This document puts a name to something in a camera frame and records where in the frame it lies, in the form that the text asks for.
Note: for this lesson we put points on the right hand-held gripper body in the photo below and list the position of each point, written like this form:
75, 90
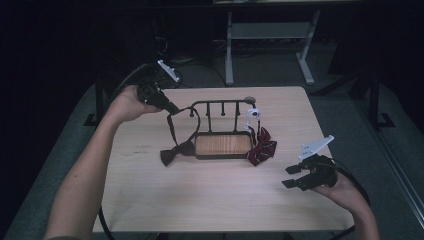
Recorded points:
320, 173

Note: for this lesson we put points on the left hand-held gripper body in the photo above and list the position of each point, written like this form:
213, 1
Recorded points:
151, 90

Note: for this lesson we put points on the red striped bow tie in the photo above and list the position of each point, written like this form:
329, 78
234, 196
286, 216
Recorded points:
263, 148

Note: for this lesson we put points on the dark brown bow tie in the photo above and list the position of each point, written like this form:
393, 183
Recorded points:
176, 150

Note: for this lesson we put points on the black hook rack wooden tray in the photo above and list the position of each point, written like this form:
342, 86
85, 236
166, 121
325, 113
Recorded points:
222, 145

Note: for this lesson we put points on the person's left hand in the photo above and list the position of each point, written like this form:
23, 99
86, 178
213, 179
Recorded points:
126, 105

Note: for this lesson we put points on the person's right hand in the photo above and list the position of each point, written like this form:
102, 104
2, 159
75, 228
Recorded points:
345, 195

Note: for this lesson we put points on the black metal stand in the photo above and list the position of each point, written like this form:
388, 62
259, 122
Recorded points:
375, 100
99, 100

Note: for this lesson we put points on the small grey round disc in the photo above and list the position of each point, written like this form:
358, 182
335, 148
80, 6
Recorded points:
250, 99

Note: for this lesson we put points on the white metal desk frame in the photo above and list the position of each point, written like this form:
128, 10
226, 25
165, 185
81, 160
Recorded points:
270, 30

